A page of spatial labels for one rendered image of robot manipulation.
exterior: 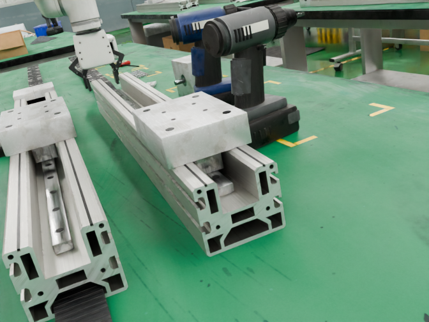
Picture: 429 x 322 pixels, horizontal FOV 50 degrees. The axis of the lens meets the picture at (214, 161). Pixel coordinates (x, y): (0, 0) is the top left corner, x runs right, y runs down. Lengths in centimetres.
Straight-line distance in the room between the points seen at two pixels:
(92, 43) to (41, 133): 67
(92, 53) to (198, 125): 89
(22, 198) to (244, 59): 40
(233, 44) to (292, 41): 226
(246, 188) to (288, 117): 29
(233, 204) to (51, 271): 20
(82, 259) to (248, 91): 41
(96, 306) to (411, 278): 30
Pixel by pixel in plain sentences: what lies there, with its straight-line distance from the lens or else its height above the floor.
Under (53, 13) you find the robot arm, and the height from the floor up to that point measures 104.
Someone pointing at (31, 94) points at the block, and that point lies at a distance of 124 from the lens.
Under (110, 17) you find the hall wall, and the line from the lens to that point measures 1261.
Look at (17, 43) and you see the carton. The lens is 341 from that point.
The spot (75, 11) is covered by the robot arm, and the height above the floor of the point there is 103.
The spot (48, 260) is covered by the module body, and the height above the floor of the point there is 82.
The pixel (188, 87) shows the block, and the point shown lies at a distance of 117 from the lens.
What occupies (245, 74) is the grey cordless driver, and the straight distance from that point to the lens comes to 76.
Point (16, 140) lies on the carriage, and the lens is 77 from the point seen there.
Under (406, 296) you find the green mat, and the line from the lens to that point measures 45.
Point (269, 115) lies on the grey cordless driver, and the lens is 78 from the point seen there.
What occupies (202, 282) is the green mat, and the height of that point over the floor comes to 78.
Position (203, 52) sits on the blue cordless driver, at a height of 92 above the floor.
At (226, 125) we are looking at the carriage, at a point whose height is 90.
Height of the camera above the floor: 107
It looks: 22 degrees down
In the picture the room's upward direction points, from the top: 11 degrees counter-clockwise
